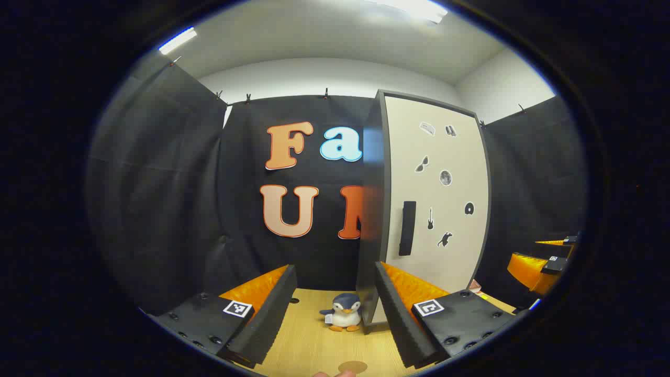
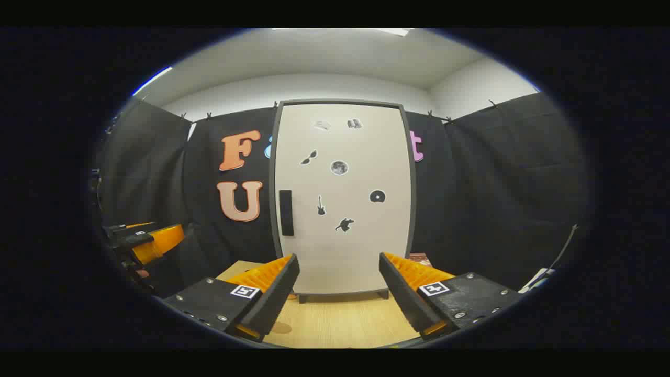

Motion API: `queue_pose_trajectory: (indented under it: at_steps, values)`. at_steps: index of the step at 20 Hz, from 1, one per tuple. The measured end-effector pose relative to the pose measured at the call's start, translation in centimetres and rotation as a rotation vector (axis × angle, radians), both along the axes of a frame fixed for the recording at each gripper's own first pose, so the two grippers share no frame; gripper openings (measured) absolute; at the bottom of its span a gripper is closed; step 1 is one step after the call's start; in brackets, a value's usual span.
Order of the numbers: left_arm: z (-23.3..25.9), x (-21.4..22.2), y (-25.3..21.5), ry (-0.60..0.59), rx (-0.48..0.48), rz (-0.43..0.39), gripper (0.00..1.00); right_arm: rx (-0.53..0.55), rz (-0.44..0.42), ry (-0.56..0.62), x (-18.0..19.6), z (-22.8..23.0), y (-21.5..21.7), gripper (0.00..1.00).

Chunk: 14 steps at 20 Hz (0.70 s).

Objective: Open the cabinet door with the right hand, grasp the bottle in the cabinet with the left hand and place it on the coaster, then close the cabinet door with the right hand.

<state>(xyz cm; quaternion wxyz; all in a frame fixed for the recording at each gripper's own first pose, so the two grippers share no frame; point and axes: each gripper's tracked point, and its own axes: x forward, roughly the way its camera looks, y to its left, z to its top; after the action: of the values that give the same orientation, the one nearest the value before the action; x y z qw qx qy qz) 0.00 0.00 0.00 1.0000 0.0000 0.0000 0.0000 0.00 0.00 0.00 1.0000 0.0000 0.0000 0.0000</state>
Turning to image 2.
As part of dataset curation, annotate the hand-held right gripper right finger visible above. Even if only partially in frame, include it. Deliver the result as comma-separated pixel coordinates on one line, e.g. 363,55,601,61
379,252,524,341

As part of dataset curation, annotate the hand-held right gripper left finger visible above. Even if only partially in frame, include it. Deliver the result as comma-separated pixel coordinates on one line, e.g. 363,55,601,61
154,253,302,343

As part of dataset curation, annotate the pale cabinet door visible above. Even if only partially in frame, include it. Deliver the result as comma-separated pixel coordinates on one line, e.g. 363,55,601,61
275,103,412,295

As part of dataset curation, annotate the grey cabinet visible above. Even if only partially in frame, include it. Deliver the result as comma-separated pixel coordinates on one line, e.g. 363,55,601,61
269,98,418,304

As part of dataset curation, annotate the white plastic strip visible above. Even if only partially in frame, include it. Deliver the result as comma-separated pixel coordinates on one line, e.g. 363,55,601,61
518,268,555,293

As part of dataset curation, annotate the black backdrop cloth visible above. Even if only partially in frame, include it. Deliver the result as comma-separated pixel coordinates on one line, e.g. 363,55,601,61
97,93,592,300

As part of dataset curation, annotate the black cable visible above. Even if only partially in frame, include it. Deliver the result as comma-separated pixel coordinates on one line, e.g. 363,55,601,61
544,224,579,275

